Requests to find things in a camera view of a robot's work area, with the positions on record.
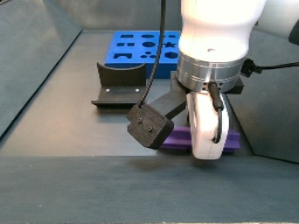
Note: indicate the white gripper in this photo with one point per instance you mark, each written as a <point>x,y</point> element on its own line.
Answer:
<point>204,123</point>

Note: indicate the purple star prism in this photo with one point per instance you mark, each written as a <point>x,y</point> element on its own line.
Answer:
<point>180,140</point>

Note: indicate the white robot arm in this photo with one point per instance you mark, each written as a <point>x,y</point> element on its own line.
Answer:
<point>214,47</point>

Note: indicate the black curved fixture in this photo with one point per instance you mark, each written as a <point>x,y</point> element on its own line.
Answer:
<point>122,86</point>

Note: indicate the blue shape sorter block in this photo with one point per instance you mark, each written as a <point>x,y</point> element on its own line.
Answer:
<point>134,48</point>

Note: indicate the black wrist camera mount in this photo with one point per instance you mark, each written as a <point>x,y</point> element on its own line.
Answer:
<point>151,123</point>

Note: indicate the black side cable connector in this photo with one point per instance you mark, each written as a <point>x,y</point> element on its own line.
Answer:
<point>250,67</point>

